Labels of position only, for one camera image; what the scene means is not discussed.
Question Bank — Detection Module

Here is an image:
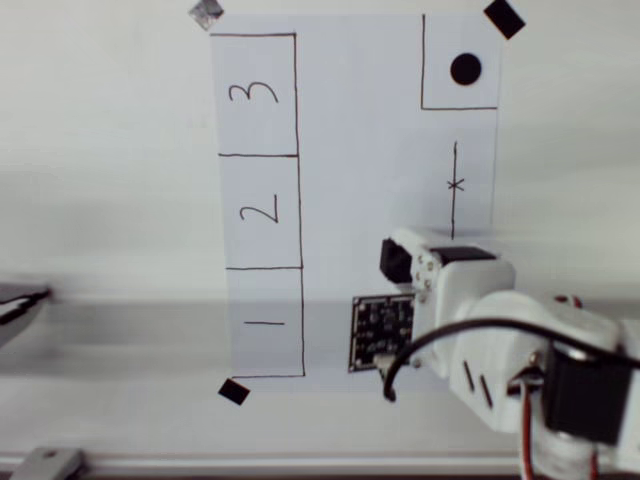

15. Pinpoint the black cube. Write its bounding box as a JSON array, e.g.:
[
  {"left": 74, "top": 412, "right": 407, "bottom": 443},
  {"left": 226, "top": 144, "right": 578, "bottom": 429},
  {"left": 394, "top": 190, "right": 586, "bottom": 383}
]
[{"left": 380, "top": 238, "right": 417, "bottom": 288}]

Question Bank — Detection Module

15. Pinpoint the white paper sheet with markings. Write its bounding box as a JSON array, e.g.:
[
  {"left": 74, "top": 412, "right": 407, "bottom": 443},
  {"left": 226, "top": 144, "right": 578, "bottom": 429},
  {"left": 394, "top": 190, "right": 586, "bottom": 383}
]
[{"left": 208, "top": 12, "right": 504, "bottom": 394}]

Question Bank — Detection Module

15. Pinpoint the large black tape piece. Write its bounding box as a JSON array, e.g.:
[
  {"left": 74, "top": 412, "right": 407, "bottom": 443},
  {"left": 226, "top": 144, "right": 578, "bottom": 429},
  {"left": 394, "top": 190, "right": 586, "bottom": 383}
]
[{"left": 483, "top": 0, "right": 527, "bottom": 41}]

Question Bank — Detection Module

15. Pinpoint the small black tape piece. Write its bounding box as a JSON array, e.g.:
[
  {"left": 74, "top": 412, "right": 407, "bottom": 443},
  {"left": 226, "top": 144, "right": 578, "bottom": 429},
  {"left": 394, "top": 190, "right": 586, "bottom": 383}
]
[{"left": 216, "top": 377, "right": 251, "bottom": 407}]

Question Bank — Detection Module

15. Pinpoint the grey tape piece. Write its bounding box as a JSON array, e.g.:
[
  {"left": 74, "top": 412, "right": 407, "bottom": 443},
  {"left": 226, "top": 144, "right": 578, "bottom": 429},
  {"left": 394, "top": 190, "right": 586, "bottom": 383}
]
[{"left": 188, "top": 0, "right": 225, "bottom": 32}]

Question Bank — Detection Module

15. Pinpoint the grey object with black stripe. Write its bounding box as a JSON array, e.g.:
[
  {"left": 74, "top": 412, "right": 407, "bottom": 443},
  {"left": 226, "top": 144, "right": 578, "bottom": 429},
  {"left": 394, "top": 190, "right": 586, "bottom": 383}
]
[{"left": 0, "top": 281, "right": 54, "bottom": 362}]

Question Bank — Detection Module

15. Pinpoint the black camera cable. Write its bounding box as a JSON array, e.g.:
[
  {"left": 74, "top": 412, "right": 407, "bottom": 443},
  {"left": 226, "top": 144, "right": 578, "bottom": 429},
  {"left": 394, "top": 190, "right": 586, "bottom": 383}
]
[{"left": 382, "top": 319, "right": 640, "bottom": 404}]

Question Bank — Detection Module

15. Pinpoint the camera circuit board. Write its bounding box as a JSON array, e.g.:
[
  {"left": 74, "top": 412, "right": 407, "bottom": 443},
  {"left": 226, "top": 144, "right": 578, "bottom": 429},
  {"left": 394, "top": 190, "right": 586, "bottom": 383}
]
[{"left": 347, "top": 293, "right": 419, "bottom": 374}]

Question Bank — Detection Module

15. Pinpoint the grey metal bracket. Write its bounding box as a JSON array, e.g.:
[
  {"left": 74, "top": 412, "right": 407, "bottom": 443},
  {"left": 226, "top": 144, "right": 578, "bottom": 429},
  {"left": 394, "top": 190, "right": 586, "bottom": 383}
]
[{"left": 13, "top": 446, "right": 87, "bottom": 480}]

